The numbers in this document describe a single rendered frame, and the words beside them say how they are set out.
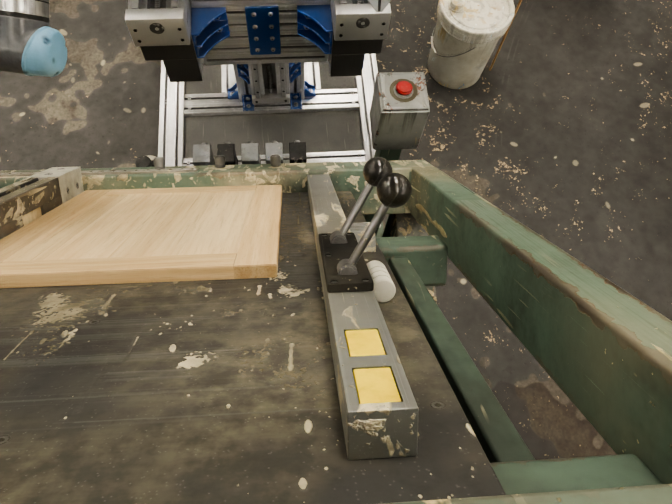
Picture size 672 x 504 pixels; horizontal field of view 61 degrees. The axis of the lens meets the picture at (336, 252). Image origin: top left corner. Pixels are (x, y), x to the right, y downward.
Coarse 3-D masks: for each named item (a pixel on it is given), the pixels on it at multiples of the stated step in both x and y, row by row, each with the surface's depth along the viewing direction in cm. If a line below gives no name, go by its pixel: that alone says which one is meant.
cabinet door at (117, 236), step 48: (96, 192) 124; (144, 192) 123; (192, 192) 123; (240, 192) 123; (0, 240) 89; (48, 240) 89; (96, 240) 89; (144, 240) 88; (192, 240) 88; (240, 240) 87
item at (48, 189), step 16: (32, 176) 113; (48, 176) 113; (64, 176) 115; (80, 176) 124; (0, 192) 98; (16, 192) 98; (32, 192) 101; (48, 192) 108; (64, 192) 115; (80, 192) 124; (0, 208) 90; (16, 208) 95; (32, 208) 101; (48, 208) 108; (0, 224) 90; (16, 224) 95
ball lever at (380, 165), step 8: (368, 160) 72; (376, 160) 71; (384, 160) 71; (368, 168) 71; (376, 168) 71; (384, 168) 71; (368, 176) 71; (376, 176) 71; (368, 184) 73; (376, 184) 72; (368, 192) 73; (360, 200) 73; (352, 208) 74; (360, 208) 73; (352, 216) 74; (344, 224) 74; (336, 232) 75; (344, 232) 74; (336, 240) 74; (344, 240) 74
